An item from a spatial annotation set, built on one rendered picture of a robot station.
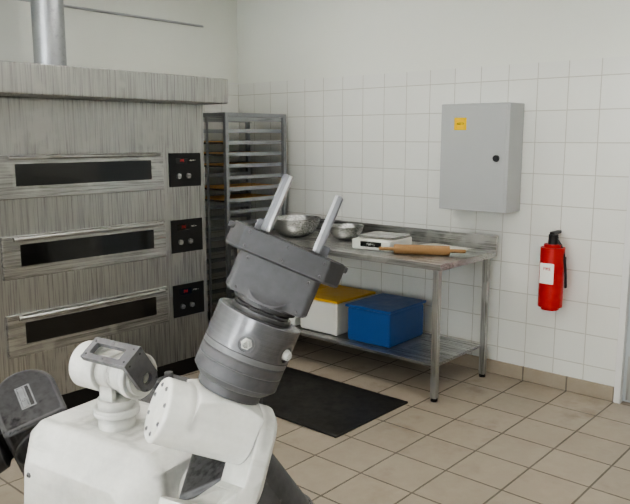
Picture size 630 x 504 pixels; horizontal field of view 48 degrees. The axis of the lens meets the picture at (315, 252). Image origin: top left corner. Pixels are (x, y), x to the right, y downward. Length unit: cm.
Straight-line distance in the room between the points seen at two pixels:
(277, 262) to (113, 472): 41
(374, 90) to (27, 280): 284
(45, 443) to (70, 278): 337
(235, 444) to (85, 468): 34
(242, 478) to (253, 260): 22
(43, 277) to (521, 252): 300
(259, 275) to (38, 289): 368
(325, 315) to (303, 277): 444
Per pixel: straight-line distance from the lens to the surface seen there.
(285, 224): 530
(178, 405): 70
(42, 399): 119
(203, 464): 94
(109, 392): 103
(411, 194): 532
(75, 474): 102
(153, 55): 598
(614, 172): 466
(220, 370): 69
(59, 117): 434
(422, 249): 463
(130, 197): 459
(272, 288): 69
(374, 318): 485
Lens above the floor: 163
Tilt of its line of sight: 9 degrees down
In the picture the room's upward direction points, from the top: straight up
